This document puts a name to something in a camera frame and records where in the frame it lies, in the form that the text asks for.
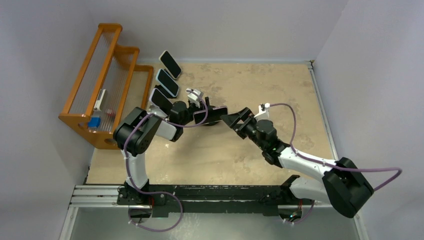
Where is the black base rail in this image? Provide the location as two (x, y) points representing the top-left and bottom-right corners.
(117, 182), (312, 218)

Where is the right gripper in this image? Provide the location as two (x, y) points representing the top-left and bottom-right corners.
(220, 107), (266, 151)

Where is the aluminium frame rail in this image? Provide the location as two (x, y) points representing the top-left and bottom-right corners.
(60, 185), (368, 240)

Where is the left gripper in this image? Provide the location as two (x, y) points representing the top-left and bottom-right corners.
(179, 100), (212, 127)

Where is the white smartphone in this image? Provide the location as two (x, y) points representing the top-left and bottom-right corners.
(158, 50), (182, 80)
(149, 88), (173, 116)

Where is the white item in rack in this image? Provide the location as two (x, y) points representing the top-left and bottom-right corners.
(93, 89), (108, 112)

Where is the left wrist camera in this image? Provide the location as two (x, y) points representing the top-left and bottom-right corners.
(185, 88), (204, 108)

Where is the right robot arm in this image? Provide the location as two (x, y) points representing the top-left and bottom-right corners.
(220, 103), (375, 218)

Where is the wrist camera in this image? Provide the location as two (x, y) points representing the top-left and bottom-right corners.
(185, 88), (204, 108)
(254, 103), (271, 121)

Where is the black round base stand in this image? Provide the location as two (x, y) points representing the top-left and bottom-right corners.
(203, 121), (219, 127)

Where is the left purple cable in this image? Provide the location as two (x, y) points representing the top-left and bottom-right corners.
(122, 88), (184, 233)

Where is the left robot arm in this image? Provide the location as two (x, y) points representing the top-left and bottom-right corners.
(113, 97), (210, 205)

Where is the orange wooden rack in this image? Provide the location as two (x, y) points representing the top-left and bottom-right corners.
(58, 23), (154, 150)

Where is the blue block in rack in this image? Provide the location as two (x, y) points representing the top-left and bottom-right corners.
(87, 117), (101, 129)

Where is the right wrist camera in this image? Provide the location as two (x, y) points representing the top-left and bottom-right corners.
(254, 103), (271, 121)

